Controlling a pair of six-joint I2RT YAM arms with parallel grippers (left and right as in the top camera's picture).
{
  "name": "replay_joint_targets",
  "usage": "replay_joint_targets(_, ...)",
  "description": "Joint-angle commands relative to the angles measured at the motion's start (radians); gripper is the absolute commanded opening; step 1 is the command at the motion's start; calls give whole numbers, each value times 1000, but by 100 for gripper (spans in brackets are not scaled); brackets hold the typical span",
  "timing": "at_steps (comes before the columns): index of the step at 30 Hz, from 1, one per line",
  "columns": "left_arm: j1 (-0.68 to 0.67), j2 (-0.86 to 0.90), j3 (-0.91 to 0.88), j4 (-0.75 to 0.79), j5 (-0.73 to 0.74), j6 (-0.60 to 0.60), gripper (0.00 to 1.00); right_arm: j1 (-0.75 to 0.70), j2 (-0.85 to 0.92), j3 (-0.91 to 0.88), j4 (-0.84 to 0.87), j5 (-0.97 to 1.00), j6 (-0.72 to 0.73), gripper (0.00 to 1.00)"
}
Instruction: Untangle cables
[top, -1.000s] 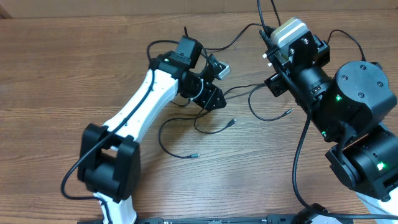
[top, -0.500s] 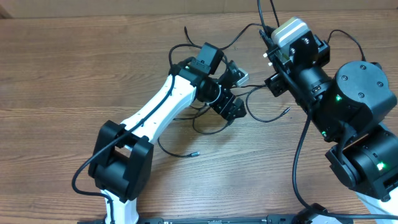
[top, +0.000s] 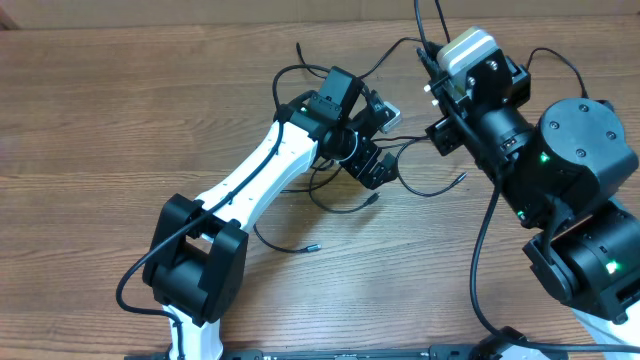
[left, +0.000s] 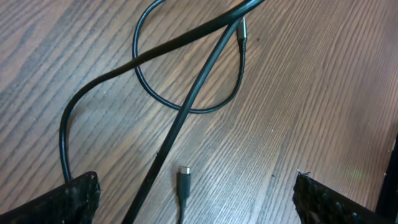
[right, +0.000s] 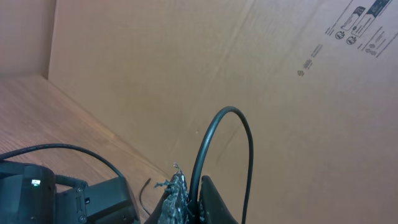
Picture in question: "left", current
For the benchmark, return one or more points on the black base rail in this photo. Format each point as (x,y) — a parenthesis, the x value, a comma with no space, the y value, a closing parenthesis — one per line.
(387,202)

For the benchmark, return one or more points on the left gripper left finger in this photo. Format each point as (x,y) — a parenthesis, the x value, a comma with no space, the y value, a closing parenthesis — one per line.
(74,202)

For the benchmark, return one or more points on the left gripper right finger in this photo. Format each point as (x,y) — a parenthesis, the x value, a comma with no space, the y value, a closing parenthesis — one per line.
(316,203)

